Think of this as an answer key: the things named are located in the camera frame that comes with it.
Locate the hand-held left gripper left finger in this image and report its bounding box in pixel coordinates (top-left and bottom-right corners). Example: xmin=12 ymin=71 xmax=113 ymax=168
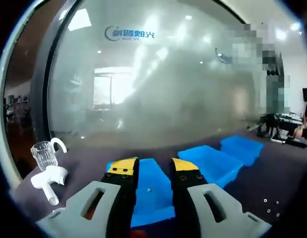
xmin=36 ymin=157 xmax=140 ymax=238

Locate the screws nuts washers group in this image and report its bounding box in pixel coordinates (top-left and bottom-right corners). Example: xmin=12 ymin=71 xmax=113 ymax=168
xmin=263 ymin=197 xmax=281 ymax=218

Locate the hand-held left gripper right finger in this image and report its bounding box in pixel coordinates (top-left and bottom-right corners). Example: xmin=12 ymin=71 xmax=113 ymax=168
xmin=170 ymin=158 xmax=273 ymax=238

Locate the dark door frame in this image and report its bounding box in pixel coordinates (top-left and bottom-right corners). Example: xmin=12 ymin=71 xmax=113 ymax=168
xmin=29 ymin=0 xmax=81 ymax=147

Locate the blue plastic bin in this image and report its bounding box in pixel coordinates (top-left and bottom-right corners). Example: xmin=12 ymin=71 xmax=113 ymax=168
xmin=106 ymin=158 xmax=175 ymax=228
xmin=220 ymin=135 xmax=265 ymax=167
xmin=177 ymin=145 xmax=244 ymax=188

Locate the clear glass mug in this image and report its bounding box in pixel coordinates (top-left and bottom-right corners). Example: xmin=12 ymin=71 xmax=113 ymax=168
xmin=31 ymin=140 xmax=59 ymax=172

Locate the white plastic pipe fitting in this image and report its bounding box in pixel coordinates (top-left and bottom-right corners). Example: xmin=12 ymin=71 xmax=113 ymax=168
xmin=31 ymin=166 xmax=68 ymax=206

